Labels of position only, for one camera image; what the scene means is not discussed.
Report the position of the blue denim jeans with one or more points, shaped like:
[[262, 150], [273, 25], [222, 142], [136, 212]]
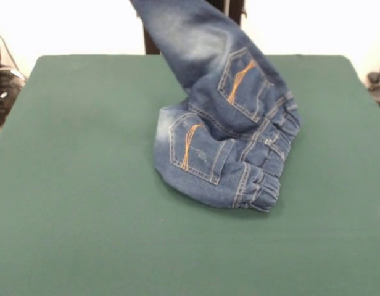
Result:
[[208, 154]]

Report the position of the dark green table cloth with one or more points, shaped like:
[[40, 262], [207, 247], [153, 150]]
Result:
[[85, 185]]

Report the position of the black equipment pile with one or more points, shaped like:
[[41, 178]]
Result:
[[5, 92]]

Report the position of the black floor device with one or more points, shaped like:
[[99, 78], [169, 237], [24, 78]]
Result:
[[375, 77]]

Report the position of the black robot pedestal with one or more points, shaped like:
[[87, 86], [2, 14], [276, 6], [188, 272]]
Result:
[[150, 46]]

